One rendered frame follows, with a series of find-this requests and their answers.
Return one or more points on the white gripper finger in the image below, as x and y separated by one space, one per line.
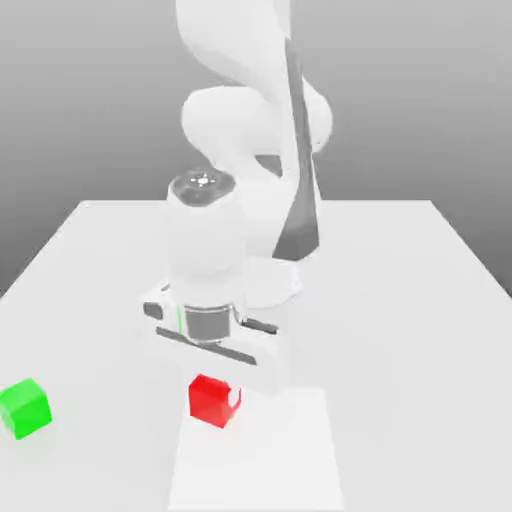
234 396

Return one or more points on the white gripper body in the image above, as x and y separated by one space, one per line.
240 362

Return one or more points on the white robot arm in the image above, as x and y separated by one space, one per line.
208 240

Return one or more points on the small red cube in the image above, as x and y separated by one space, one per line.
208 400

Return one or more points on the small green cube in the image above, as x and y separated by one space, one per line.
24 408

